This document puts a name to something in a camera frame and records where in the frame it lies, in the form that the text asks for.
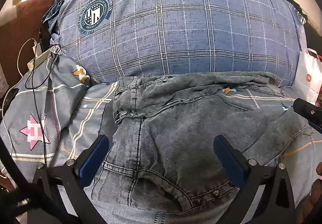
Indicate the grey star printed bedsheet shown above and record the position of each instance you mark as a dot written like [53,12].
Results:
[37,103]

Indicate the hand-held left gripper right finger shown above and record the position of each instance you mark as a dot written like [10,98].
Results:
[229,161]

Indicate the brown bedside cabinet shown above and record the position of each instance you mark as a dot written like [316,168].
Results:
[22,20]

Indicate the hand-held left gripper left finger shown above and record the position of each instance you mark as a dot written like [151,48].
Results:
[93,156]

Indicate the grey denim pants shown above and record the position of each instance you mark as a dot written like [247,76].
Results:
[176,126]

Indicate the white charger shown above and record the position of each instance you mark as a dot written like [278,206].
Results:
[36,46]

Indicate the person's right hand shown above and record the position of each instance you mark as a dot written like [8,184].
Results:
[315,196]

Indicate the blue plaid pillow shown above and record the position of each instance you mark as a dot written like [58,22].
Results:
[176,25]

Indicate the dark blue crumpled cloth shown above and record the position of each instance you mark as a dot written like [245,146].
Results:
[54,12]

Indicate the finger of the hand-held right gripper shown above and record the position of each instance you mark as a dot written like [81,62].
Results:
[308,110]

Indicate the white paper bag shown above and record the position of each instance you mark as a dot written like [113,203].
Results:
[308,75]

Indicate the white power strip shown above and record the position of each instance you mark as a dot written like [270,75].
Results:
[37,60]

